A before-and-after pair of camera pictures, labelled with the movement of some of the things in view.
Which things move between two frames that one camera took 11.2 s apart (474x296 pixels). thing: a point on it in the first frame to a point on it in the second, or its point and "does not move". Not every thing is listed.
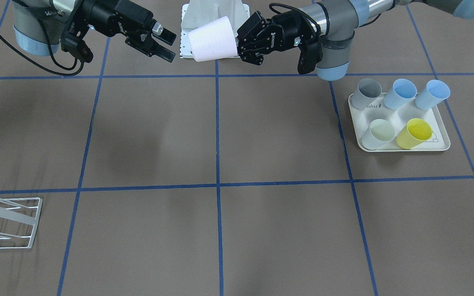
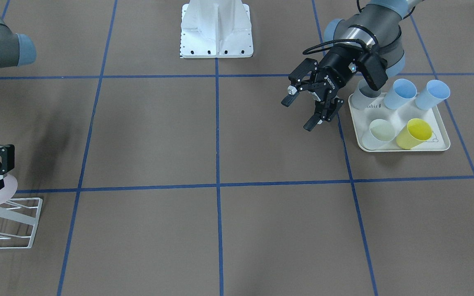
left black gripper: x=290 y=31 to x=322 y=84
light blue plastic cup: x=403 y=90 does not move
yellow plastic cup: x=417 y=131 does not move
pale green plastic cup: x=380 y=132 does not move
